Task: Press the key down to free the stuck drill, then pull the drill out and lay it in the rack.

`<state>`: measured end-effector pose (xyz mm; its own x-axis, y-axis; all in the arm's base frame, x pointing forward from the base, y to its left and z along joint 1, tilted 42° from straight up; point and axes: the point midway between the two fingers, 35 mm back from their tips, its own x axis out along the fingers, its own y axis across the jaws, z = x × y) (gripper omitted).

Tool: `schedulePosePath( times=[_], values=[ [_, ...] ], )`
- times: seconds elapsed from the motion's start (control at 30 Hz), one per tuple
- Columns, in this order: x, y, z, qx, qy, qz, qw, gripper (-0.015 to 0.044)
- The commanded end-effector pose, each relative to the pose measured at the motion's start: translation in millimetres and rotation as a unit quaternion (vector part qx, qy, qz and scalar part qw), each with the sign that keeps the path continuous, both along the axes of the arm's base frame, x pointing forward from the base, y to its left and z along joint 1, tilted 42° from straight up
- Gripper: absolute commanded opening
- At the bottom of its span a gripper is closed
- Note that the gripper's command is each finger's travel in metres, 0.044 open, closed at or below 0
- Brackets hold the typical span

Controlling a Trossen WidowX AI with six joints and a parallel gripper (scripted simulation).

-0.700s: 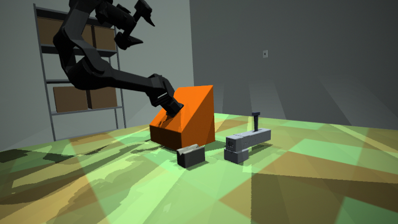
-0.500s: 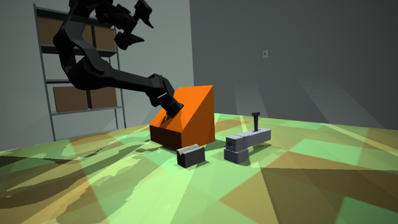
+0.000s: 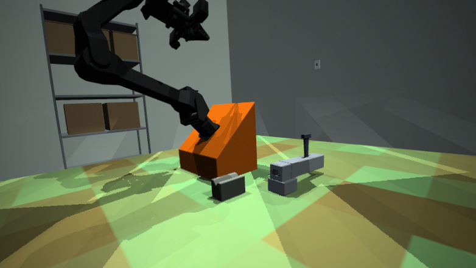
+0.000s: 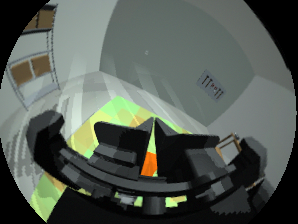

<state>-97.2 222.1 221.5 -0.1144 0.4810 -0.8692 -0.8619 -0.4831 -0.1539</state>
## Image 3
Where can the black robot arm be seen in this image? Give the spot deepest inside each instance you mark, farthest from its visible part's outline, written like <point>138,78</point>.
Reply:
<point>95,63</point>

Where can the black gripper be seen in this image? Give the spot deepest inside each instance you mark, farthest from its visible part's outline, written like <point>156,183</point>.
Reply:
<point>185,26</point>

